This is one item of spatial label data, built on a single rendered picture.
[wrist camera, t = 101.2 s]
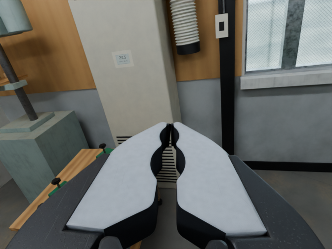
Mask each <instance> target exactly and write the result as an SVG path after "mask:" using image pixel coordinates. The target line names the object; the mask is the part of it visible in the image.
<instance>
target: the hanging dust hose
mask: <svg viewBox="0 0 332 249"><path fill-rule="evenodd" d="M194 1H195V0H170V2H169V3H170V4H171V5H170V7H171V9H170V10H172V11H171V13H172V15H171V16H172V19H173V21H172V22H173V25H174V27H173V28H174V31H175V33H174V34H175V37H176V39H175V40H176V43H177V44H176V49H177V54H178V55H186V54H193V53H197V52H199V51H200V41H199V39H198V38H199V37H198V35H199V34H198V32H199V31H197V29H198V28H197V26H198V25H196V24H197V23H198V22H196V21H197V19H196V17H197V16H196V14H197V13H196V12H195V11H196V10H195V8H196V7H195V6H194V5H195V3H194Z"/></svg>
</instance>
